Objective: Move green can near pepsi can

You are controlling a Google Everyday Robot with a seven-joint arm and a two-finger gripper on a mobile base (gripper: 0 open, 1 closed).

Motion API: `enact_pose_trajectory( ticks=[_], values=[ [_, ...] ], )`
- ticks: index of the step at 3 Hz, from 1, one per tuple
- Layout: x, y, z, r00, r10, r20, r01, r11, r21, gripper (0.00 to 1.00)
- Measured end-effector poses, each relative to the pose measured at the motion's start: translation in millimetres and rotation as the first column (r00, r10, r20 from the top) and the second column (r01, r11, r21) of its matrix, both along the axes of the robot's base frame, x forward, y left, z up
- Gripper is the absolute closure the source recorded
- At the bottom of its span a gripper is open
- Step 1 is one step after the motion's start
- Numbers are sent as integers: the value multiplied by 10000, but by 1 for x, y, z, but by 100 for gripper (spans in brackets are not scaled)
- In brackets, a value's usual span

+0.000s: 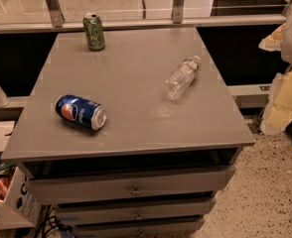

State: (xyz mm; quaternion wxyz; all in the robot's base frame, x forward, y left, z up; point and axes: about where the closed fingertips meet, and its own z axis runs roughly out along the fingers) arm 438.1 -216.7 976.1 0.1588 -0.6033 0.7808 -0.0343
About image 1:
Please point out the blue pepsi can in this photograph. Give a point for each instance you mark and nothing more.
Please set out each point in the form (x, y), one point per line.
(83, 112)

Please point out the grey drawer cabinet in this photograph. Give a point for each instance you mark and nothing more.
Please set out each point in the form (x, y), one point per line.
(156, 164)

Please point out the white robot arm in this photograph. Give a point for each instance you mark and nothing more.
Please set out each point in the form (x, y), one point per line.
(286, 42)

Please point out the clear plastic water bottle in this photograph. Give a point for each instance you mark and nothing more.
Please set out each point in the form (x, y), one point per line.
(179, 81)

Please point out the white cardboard box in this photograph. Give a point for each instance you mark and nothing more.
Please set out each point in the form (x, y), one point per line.
(19, 209)

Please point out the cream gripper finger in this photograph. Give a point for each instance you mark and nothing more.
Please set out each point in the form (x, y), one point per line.
(272, 42)
(277, 114)

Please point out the metal railing frame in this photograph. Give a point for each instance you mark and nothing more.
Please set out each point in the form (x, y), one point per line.
(23, 16)

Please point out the green soda can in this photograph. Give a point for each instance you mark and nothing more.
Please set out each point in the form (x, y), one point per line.
(94, 32)

